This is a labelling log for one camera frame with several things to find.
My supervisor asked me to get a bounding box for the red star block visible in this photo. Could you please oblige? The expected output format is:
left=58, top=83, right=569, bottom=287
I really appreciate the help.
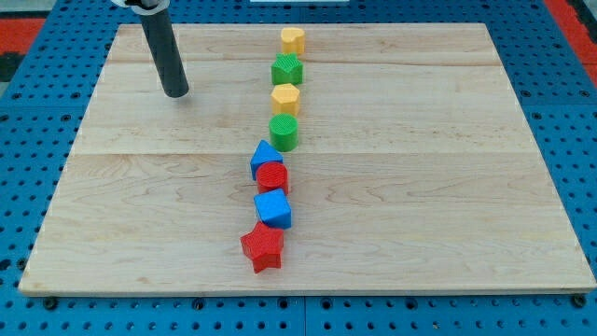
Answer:
left=240, top=221, right=285, bottom=273

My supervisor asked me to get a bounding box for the white rod mount collar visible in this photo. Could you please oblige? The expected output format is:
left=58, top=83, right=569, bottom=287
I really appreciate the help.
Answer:
left=111, top=0, right=170, bottom=16

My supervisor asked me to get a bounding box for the yellow heart block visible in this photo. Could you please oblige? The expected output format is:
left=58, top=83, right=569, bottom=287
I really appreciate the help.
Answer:
left=280, top=27, right=306, bottom=55

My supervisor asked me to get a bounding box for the light wooden board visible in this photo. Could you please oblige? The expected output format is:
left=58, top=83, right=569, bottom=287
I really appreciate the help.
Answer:
left=19, top=23, right=596, bottom=297

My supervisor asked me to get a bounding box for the blue cube block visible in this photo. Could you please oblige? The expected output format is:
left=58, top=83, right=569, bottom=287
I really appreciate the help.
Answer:
left=254, top=189, right=292, bottom=230

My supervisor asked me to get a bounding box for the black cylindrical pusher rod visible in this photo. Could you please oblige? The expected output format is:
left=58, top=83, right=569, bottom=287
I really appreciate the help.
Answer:
left=141, top=6, right=189, bottom=98

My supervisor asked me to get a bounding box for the green star block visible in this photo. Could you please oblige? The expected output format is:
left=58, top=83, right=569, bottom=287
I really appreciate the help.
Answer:
left=271, top=53, right=303, bottom=85

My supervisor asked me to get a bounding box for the blue triangle block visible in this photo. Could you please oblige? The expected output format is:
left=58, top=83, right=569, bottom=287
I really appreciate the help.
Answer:
left=250, top=140, right=284, bottom=180

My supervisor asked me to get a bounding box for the yellow hexagon block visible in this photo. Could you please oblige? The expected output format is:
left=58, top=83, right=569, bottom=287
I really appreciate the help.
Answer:
left=271, top=83, right=300, bottom=117

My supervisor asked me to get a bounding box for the green cylinder block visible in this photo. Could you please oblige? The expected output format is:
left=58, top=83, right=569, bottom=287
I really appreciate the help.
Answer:
left=269, top=114, right=299, bottom=152

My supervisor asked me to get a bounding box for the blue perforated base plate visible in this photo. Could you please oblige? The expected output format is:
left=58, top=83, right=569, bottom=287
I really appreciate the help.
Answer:
left=1, top=0, right=596, bottom=335

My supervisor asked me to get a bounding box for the red cylinder block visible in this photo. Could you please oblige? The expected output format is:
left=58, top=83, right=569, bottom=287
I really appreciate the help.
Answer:
left=256, top=161, right=289, bottom=195

